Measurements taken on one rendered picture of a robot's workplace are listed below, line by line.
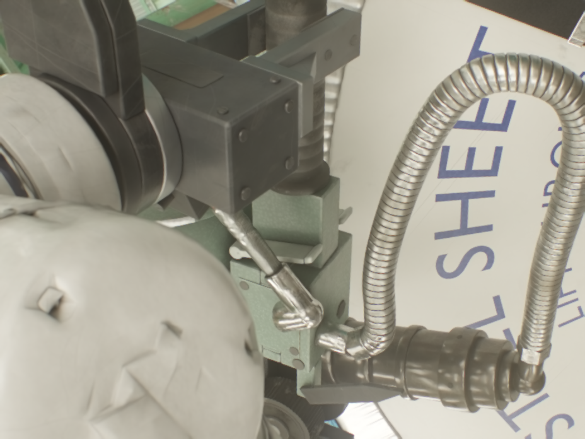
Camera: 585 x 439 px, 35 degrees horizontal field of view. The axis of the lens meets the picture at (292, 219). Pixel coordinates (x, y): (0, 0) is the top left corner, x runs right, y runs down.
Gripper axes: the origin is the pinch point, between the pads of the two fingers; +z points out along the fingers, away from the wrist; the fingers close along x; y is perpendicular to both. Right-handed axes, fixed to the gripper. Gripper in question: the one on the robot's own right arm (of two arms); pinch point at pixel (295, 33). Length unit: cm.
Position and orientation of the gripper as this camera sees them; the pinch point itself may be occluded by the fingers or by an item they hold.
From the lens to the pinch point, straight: 52.1
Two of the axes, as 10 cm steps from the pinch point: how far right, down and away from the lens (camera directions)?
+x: 7.9, 3.6, -4.9
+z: 6.1, -4.6, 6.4
